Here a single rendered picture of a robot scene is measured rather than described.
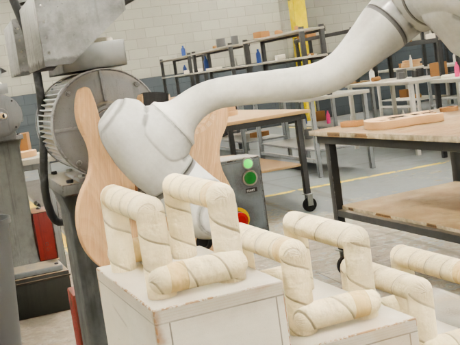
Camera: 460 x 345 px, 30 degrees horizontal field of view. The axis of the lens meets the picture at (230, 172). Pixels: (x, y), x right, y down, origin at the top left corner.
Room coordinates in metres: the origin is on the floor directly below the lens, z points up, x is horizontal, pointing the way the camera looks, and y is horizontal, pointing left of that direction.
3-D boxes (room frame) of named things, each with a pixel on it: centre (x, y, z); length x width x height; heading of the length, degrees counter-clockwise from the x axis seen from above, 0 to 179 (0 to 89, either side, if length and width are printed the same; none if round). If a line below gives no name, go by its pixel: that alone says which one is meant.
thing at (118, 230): (1.07, 0.15, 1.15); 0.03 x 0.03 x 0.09
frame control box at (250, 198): (2.14, 0.06, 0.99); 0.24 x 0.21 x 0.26; 18
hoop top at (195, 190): (1.02, 0.04, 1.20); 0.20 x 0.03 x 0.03; 20
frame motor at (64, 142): (2.15, 0.31, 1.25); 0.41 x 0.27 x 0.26; 18
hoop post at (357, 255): (0.99, -0.14, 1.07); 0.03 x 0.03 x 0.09
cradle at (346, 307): (0.97, -0.10, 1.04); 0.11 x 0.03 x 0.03; 112
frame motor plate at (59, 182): (2.21, 0.34, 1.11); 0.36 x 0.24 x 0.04; 18
